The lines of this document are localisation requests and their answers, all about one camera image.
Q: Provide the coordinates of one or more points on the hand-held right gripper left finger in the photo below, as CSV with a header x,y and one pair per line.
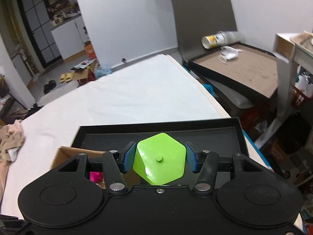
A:
x,y
129,158

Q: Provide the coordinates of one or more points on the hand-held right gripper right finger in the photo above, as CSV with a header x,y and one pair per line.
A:
x,y
192,158

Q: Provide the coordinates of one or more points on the green hexagonal container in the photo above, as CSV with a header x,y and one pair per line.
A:
x,y
159,159

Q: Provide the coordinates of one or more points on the pink dinosaur figurine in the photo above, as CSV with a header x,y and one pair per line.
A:
x,y
95,176

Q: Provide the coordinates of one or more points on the black tray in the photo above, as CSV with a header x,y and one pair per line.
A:
x,y
156,127

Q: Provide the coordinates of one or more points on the grey cushion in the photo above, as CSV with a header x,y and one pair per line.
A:
x,y
234,98

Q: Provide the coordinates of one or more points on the open cardboard box with magazines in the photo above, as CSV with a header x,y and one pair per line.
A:
x,y
84,72

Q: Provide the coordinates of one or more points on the black framed brown board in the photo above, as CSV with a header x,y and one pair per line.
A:
x,y
244,71

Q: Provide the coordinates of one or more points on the yellow slippers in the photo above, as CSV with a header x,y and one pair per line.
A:
x,y
66,77

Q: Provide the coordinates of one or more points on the black slippers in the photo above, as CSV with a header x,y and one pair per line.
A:
x,y
50,87

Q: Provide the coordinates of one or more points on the white face mask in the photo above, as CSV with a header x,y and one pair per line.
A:
x,y
229,53

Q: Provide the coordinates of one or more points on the beige crumpled cloth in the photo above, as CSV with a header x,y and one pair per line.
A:
x,y
11,139

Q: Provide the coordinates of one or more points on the white yellow paper cup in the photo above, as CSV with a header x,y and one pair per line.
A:
x,y
220,39

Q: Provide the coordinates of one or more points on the orange basket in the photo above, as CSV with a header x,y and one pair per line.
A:
x,y
299,98

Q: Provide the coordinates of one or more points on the white cabinet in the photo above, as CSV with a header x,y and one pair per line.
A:
x,y
69,39

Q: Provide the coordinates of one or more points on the grey upright panel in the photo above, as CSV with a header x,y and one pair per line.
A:
x,y
203,14

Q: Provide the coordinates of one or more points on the white shelf rack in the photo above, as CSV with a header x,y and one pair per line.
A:
x,y
291,51

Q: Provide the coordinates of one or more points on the black framed glass door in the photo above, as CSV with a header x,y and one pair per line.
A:
x,y
39,27

